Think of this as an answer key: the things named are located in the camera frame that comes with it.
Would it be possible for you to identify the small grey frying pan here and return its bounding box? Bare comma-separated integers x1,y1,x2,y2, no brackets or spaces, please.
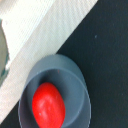
18,54,91,128

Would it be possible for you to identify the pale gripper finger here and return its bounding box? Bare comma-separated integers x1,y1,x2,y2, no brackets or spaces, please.
0,19,9,87

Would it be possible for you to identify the red toy tomato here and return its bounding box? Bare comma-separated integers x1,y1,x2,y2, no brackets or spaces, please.
32,83,66,128

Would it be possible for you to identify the beige woven placemat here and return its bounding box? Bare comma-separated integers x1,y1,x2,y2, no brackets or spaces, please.
0,0,98,124

